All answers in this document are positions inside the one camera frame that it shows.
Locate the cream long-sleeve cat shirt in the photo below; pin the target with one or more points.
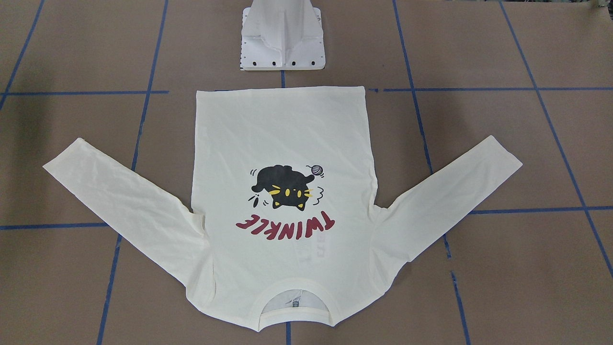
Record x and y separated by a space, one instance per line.
283 224

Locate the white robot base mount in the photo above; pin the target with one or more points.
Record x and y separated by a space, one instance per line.
282 35

